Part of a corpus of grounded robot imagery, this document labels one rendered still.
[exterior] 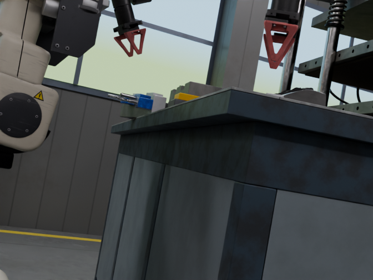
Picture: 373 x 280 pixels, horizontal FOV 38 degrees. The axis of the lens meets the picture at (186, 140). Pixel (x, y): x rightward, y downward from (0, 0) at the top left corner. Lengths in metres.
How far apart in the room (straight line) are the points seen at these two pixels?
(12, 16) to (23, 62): 0.12
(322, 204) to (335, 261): 0.09
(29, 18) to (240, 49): 3.31
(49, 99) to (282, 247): 0.72
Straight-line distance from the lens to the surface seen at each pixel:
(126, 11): 1.72
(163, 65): 4.45
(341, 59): 2.48
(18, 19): 1.37
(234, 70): 4.51
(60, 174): 4.21
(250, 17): 4.65
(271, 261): 0.81
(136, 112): 1.76
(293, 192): 0.80
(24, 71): 1.32
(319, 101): 1.49
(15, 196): 4.17
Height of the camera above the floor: 0.69
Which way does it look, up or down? 2 degrees up
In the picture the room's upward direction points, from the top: 10 degrees clockwise
